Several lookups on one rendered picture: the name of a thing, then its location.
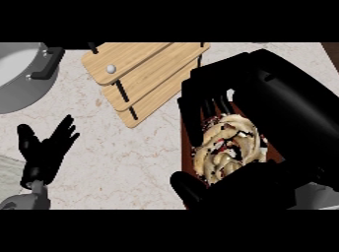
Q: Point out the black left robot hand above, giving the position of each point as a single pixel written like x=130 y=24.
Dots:
x=47 y=147

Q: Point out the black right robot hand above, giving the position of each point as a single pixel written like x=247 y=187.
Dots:
x=297 y=114

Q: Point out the cream frosted cupcake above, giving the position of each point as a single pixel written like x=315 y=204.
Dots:
x=229 y=141

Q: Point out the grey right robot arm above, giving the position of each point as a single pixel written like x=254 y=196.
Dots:
x=324 y=198

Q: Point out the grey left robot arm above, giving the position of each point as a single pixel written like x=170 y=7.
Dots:
x=31 y=200

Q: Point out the wooden tiered shelf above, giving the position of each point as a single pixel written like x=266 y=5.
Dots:
x=145 y=72

